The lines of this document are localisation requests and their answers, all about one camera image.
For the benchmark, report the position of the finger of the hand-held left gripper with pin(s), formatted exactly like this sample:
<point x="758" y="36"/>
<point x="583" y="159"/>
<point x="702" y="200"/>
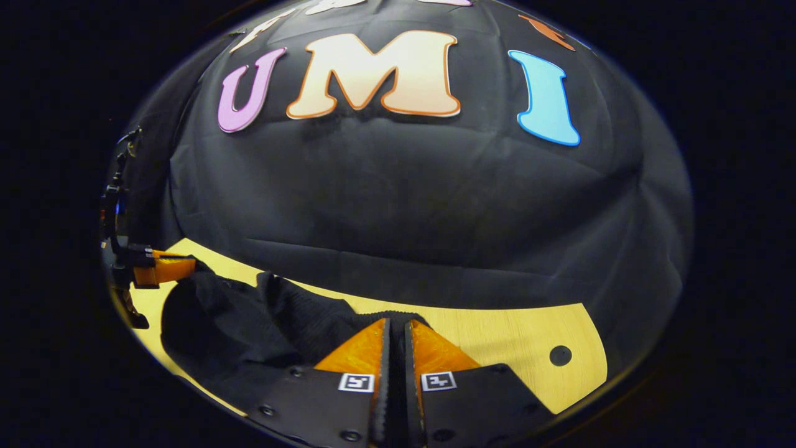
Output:
<point x="168" y="270"/>

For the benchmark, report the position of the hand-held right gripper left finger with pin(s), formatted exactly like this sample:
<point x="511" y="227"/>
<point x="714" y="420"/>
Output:
<point x="382" y="398"/>

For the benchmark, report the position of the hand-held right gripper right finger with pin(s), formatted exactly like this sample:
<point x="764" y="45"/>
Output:
<point x="414" y="398"/>

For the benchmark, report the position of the black shirt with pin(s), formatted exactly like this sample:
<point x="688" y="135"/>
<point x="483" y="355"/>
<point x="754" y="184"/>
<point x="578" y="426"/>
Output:
<point x="236" y="330"/>

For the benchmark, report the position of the black backdrop cloth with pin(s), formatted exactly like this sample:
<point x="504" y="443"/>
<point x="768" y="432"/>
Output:
<point x="404" y="205"/>

